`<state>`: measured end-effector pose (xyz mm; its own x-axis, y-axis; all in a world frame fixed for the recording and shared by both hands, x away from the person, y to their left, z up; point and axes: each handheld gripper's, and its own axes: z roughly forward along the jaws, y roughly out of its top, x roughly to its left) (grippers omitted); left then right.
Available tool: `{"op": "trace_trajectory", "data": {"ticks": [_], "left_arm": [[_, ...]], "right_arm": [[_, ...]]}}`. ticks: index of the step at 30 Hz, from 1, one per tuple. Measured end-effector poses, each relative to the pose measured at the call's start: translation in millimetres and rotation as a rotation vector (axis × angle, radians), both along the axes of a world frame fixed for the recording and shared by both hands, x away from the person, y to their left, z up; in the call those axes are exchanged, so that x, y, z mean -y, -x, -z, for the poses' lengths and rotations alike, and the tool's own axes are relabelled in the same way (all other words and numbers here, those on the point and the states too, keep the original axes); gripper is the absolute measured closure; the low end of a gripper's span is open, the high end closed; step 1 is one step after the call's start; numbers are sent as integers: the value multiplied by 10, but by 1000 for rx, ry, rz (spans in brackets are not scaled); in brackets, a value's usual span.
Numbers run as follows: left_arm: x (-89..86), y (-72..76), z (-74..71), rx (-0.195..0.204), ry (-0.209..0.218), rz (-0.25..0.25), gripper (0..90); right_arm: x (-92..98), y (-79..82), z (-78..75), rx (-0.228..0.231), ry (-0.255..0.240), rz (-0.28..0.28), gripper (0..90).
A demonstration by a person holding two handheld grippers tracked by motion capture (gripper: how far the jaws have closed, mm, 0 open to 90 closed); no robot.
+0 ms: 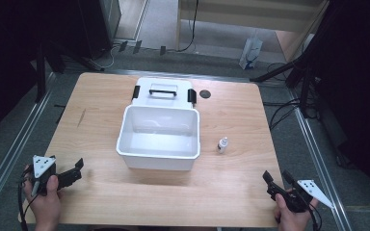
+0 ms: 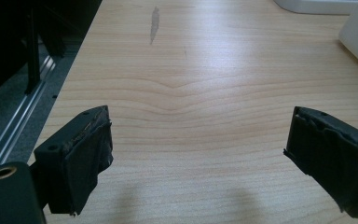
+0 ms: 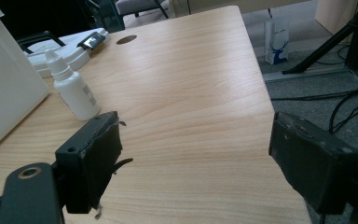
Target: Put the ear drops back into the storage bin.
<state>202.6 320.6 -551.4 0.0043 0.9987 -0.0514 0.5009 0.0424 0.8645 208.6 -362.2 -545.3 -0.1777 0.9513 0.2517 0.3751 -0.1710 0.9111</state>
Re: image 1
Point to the person's left hand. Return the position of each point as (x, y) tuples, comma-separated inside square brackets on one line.
[(46, 207)]

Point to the white and blue bag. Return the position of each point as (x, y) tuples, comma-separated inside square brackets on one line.
[(251, 51)]

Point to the small white dropper bottle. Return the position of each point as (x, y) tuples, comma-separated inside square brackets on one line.
[(222, 146)]

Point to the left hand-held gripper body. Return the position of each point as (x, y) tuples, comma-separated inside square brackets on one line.
[(41, 165)]

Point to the dark cabinet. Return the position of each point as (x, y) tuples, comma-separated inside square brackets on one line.
[(102, 25)]

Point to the metal floor rail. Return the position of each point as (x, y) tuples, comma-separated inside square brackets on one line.
[(173, 74), (321, 166), (16, 144)]

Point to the black tape strip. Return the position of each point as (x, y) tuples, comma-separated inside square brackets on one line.
[(163, 50), (137, 47), (123, 46)]

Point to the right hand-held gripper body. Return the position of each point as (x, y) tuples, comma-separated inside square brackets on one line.
[(311, 190)]

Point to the black stand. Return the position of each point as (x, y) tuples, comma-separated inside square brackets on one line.
[(40, 70), (305, 80)]

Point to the light wooden furniture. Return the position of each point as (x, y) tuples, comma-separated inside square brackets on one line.
[(253, 16)]

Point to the person's right hand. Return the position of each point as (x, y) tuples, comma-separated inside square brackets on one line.
[(290, 221)]

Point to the white plastic storage box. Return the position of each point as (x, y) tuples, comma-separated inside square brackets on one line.
[(160, 141)]

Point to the black round table grommet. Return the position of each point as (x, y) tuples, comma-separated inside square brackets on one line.
[(205, 94)]

